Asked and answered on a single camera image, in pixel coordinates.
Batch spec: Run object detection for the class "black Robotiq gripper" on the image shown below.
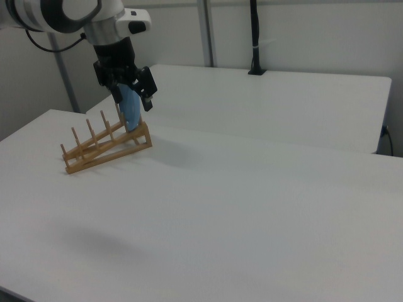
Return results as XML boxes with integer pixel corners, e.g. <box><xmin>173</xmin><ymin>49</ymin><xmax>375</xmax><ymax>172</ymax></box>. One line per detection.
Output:
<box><xmin>93</xmin><ymin>36</ymin><xmax>158</xmax><ymax>113</ymax></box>

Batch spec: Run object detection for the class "blue plate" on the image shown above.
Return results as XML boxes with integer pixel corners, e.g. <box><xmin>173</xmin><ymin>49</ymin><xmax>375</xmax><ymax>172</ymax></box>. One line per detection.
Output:
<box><xmin>118</xmin><ymin>85</ymin><xmax>142</xmax><ymax>132</ymax></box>

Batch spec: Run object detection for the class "wooden plate rack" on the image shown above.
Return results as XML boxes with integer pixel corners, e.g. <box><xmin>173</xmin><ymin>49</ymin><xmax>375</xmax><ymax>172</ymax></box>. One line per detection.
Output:
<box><xmin>60</xmin><ymin>109</ymin><xmax>153</xmax><ymax>175</ymax></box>

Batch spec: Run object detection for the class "grey aluminium frame post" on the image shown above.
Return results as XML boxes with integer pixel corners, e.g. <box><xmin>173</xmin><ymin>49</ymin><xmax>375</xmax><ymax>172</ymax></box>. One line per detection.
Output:
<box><xmin>197</xmin><ymin>0</ymin><xmax>219</xmax><ymax>68</ymax></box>
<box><xmin>47</xmin><ymin>31</ymin><xmax>80</xmax><ymax>113</ymax></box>

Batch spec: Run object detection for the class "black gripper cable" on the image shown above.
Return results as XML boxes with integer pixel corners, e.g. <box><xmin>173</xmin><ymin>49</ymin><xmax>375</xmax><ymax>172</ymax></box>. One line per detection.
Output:
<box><xmin>24</xmin><ymin>30</ymin><xmax>88</xmax><ymax>53</ymax></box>

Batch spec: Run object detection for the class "white cable tie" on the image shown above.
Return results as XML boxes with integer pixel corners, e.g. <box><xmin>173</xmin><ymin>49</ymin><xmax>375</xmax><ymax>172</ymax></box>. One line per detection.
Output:
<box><xmin>253</xmin><ymin>38</ymin><xmax>277</xmax><ymax>50</ymax></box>

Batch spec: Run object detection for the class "black camera pole with clamp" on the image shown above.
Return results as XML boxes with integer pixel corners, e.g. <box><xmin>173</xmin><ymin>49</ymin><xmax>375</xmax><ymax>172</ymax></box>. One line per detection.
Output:
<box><xmin>247</xmin><ymin>0</ymin><xmax>268</xmax><ymax>76</ymax></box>

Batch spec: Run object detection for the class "black power cable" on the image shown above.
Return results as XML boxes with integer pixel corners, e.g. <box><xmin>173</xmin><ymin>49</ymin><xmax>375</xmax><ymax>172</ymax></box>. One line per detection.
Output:
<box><xmin>382</xmin><ymin>125</ymin><xmax>395</xmax><ymax>155</ymax></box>

